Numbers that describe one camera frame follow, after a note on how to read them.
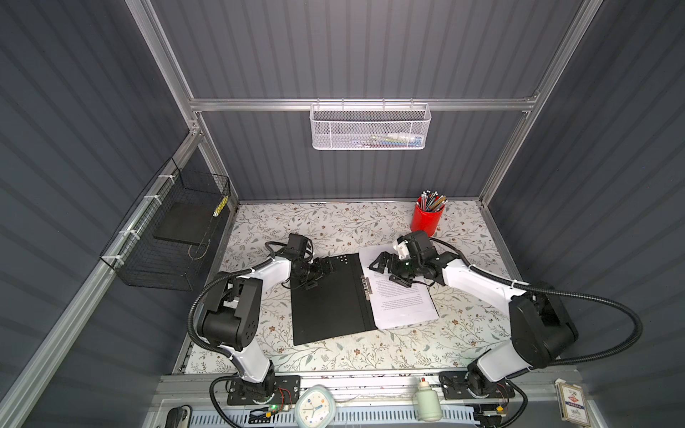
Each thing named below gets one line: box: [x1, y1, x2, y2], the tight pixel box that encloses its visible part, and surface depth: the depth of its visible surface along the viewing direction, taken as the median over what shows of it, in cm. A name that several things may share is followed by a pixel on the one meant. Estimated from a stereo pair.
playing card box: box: [554, 378, 591, 428], surface depth 71 cm
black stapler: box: [165, 404, 193, 428], surface depth 68 cm
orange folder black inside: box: [289, 253, 379, 346], surface depth 91 cm
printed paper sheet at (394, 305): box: [358, 244, 440, 330], surface depth 91 cm
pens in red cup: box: [415, 189, 448, 213], surface depth 104 cm
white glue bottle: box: [412, 377, 443, 422], surface depth 67 cm
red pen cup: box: [410, 203, 446, 238], surface depth 107 cm
